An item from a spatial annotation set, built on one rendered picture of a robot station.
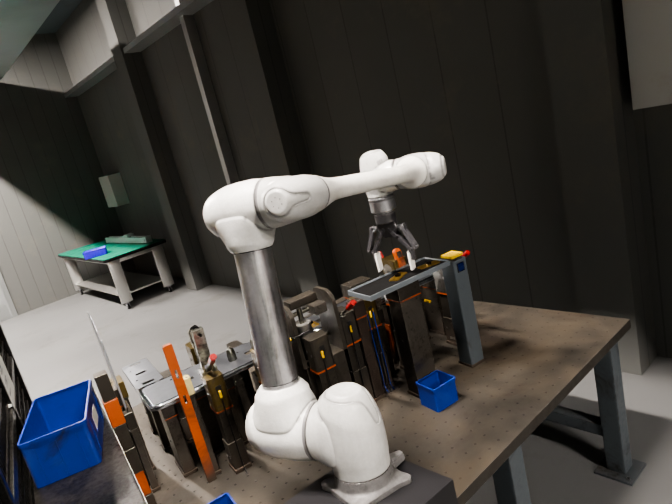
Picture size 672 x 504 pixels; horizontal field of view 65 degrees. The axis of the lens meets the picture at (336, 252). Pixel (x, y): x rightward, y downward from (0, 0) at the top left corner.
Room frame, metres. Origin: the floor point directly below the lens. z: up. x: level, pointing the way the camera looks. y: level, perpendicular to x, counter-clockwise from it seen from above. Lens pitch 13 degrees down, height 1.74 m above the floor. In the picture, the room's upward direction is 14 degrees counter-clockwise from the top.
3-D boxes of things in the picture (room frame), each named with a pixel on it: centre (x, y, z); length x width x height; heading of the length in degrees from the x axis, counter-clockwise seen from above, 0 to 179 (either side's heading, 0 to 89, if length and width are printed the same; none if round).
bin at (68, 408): (1.38, 0.86, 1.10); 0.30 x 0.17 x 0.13; 20
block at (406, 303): (1.80, -0.20, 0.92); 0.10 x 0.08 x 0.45; 119
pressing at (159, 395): (2.00, 0.15, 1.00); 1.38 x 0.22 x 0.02; 119
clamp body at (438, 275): (2.11, -0.44, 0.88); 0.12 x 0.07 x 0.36; 29
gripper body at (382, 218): (1.81, -0.20, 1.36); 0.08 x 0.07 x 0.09; 54
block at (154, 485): (1.63, 0.81, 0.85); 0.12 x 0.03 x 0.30; 29
